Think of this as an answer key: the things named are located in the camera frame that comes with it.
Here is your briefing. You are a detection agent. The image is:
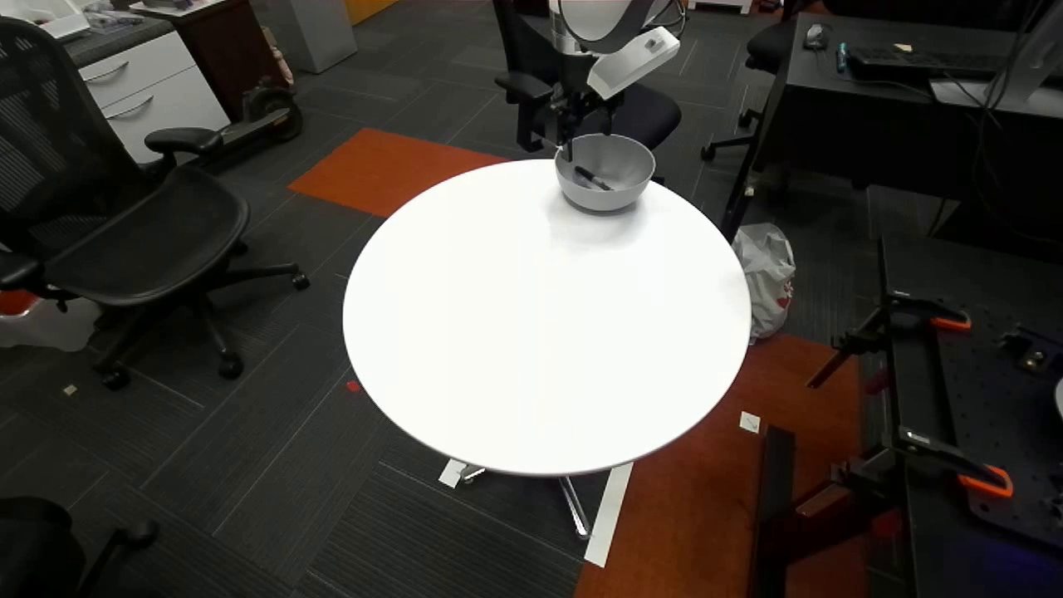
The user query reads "black rolling chair with castors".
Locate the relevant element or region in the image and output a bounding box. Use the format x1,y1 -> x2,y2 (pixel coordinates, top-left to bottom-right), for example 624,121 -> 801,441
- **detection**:
696,19 -> 797,167

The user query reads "black upright post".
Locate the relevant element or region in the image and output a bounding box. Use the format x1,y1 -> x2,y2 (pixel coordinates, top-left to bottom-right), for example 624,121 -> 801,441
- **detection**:
749,424 -> 801,598

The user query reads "black keyboard on black desk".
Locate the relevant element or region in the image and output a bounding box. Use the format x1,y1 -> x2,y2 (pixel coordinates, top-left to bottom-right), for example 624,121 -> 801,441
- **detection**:
844,44 -> 999,82

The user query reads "white metal table base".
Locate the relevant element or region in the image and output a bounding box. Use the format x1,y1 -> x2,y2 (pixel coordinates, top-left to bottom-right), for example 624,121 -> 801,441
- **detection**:
436,454 -> 637,573

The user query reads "orange-handled bar clamp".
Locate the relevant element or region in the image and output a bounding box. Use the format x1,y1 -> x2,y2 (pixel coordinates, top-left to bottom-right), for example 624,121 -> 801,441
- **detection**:
807,288 -> 975,393
830,430 -> 1017,507

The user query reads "small black device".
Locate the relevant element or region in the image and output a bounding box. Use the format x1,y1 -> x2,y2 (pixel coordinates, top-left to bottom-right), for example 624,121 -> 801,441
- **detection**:
999,327 -> 1060,379

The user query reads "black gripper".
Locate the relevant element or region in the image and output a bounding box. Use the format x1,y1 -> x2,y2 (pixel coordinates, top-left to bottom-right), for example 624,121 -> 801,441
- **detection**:
548,44 -> 607,154

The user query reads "black office desk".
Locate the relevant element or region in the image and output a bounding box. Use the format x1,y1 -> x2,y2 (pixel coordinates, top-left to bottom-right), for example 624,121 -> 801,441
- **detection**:
725,9 -> 1063,244

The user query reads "black padded office chair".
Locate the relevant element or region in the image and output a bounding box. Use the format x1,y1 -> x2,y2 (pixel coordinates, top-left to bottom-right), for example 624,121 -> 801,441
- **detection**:
491,0 -> 685,155

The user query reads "white plastic bag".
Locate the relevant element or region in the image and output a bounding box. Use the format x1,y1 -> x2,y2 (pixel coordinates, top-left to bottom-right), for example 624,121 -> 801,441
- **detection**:
730,222 -> 797,344

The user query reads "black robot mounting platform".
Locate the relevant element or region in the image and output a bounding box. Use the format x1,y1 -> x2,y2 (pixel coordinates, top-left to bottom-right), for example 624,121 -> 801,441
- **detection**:
877,235 -> 1063,598

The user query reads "white drawer cabinet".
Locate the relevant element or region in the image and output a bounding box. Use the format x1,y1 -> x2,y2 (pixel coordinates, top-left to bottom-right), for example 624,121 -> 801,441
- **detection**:
76,31 -> 233,171

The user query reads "grey metal box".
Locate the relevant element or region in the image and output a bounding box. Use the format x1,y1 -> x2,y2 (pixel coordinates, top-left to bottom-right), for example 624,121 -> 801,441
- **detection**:
250,0 -> 357,80

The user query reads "black mesh office chair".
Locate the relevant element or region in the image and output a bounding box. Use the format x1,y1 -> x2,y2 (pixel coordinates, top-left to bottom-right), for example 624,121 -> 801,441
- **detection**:
0,14 -> 313,393

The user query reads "white crumpled bag with red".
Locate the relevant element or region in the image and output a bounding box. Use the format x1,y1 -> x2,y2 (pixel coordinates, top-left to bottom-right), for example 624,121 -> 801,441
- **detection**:
0,288 -> 104,357

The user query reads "dark wooden cabinet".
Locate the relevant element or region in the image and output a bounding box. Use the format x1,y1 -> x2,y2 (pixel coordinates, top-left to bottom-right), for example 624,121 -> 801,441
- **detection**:
175,0 -> 295,125

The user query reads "grey round bowl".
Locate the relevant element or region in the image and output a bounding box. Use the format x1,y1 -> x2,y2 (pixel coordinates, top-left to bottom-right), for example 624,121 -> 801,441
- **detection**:
550,131 -> 658,215

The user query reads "black kick scooter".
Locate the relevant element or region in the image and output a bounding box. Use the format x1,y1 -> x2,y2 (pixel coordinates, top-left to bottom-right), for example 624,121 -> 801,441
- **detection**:
206,78 -> 305,174

